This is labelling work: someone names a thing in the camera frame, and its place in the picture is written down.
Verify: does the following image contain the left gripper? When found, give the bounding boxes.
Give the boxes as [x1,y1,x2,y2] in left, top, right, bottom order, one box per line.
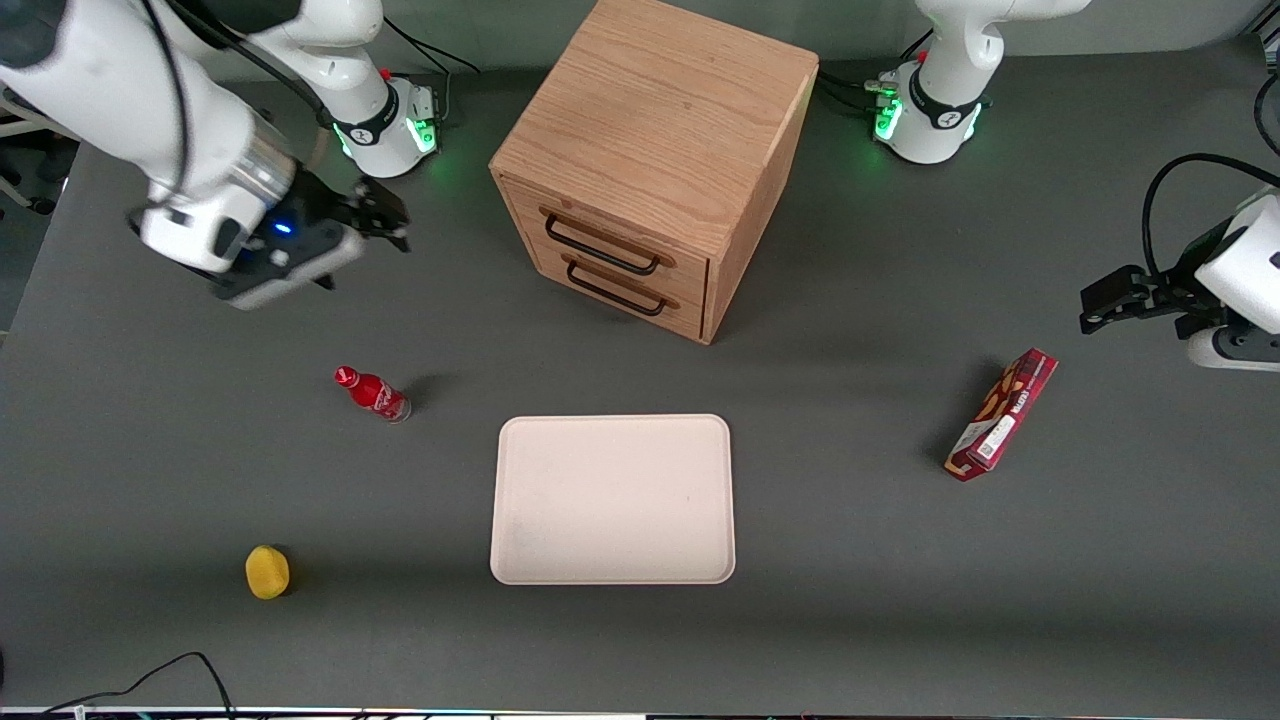
[1079,260,1280,374]

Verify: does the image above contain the black looped cable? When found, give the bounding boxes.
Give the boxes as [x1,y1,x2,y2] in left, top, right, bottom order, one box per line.
[1143,153,1280,281]

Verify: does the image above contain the wooden drawer cabinet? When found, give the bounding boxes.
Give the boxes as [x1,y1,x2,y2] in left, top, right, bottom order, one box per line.
[490,0,821,346]

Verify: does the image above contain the black curved cable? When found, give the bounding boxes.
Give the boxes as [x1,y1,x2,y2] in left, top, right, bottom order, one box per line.
[1255,72,1280,156]

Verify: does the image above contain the black right arm base cable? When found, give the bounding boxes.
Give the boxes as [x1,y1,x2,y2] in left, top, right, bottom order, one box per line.
[383,15,481,126]

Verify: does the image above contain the yellow lemon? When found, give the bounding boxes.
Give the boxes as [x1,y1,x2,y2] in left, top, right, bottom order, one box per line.
[245,544,292,601]

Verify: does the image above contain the wooden drawer with black handle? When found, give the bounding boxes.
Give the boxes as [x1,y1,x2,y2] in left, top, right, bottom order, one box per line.
[503,180,713,303]
[518,228,709,342]

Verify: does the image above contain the small red cola bottle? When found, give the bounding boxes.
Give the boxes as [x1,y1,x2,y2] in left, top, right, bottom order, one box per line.
[333,365,413,425]

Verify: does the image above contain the black cable on table edge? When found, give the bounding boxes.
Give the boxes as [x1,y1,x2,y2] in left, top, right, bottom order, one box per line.
[40,652,236,719]

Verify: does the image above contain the red snack box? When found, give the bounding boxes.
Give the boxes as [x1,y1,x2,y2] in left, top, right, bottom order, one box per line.
[944,347,1059,483]

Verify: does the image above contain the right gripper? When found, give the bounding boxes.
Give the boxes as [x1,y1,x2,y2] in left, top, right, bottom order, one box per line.
[213,170,412,312]

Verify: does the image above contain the beige plastic tray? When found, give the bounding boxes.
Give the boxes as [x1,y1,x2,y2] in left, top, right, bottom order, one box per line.
[490,414,737,586]

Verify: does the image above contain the black left arm base cables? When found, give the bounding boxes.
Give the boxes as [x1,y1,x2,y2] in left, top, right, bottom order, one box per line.
[815,28,936,113]

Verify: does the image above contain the white chair frame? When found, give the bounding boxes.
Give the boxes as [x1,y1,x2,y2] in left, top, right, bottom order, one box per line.
[0,90,81,216]

